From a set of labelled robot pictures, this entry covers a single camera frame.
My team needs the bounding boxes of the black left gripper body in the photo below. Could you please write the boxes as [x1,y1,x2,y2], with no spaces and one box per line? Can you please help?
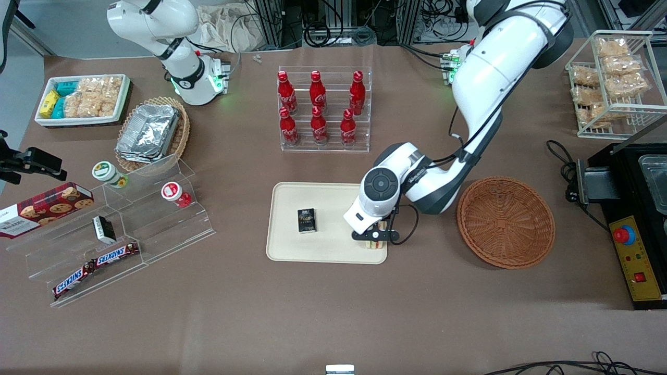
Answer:
[351,221,401,245]

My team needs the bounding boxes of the triangular sandwich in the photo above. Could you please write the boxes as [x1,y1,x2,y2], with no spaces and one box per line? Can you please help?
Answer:
[363,221,390,251]

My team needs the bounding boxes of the beige plastic serving tray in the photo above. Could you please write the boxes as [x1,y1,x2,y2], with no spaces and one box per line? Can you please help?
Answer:
[266,182,388,265]

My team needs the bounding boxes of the round brown wicker basket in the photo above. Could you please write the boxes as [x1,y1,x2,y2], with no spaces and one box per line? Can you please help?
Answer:
[457,177,556,270]

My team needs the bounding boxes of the oval tan wicker basket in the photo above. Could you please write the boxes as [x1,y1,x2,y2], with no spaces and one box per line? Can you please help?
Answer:
[114,96,191,174]

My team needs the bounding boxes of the small black card box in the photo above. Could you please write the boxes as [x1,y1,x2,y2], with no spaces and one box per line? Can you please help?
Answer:
[297,208,318,234]

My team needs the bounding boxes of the clear acrylic bottle rack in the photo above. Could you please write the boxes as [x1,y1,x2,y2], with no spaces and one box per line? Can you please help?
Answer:
[278,66,374,153]

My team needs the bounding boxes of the red cola bottle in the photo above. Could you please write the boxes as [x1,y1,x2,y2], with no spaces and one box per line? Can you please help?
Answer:
[311,106,329,145]
[279,107,301,146]
[310,70,328,111]
[340,109,358,147]
[277,71,299,116]
[349,70,367,116]

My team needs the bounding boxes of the red lid white cup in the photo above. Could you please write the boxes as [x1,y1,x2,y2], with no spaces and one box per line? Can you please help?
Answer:
[160,181,193,209]

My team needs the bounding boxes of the clear acrylic step shelf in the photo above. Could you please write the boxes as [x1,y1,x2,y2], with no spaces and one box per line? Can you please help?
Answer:
[5,208,150,308]
[101,154,216,264]

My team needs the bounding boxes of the stacked aluminium foil trays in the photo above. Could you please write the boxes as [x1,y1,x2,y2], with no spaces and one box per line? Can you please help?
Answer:
[115,104,181,165]

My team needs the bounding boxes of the clear wrapped bread packet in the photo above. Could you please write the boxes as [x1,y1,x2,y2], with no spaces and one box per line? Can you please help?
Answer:
[604,73,650,99]
[596,37,625,58]
[575,104,611,129]
[601,56,643,77]
[572,66,600,87]
[571,86,606,105]

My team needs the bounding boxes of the beige crumpled cloth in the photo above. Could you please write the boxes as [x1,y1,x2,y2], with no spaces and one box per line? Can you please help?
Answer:
[195,4,272,53]

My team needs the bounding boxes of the brown Snickers bar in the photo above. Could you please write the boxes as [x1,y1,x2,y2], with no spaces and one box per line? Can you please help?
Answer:
[52,261,98,300]
[92,242,141,268]

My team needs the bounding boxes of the black machine with yellow panel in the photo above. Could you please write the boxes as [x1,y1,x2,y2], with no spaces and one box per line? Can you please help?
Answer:
[588,143,667,311]

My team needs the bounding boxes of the small black white box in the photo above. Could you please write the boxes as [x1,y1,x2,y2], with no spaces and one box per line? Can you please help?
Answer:
[92,215,117,245]

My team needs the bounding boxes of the green lid white cup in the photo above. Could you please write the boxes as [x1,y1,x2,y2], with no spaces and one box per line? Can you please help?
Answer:
[92,161,130,190]

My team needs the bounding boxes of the white rectangular snack bin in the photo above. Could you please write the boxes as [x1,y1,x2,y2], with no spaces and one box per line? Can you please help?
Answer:
[34,74,131,128]

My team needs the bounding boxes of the clear rice cracker bag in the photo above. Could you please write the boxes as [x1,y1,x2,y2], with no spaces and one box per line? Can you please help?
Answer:
[97,77,122,117]
[63,78,101,119]

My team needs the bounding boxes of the red tartan cookie box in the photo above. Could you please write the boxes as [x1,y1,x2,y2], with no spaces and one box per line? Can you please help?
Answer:
[0,182,95,240]

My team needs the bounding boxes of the yellow snack packet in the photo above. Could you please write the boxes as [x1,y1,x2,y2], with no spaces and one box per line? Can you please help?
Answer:
[39,90,60,119]

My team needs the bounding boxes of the black power cable with plug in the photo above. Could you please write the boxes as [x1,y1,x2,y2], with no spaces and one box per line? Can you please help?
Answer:
[545,139,611,233]

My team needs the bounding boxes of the coiled black cables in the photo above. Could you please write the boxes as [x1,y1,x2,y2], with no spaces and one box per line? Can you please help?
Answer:
[303,21,346,49]

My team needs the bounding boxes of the aluminium frame post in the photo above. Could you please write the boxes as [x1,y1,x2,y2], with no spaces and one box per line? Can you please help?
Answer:
[398,0,423,45]
[254,0,285,48]

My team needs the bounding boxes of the black floor cables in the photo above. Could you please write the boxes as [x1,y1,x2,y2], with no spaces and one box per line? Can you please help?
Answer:
[482,351,667,375]

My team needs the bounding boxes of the white wire basket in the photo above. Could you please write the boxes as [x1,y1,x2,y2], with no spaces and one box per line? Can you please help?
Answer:
[565,30,667,140]

